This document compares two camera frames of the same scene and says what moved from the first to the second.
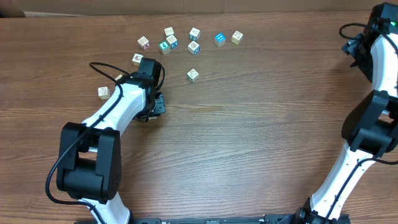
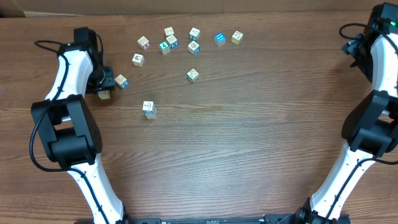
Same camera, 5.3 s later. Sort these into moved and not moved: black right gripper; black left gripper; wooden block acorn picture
Moved: black left gripper
Not moved: black right gripper; wooden block acorn picture
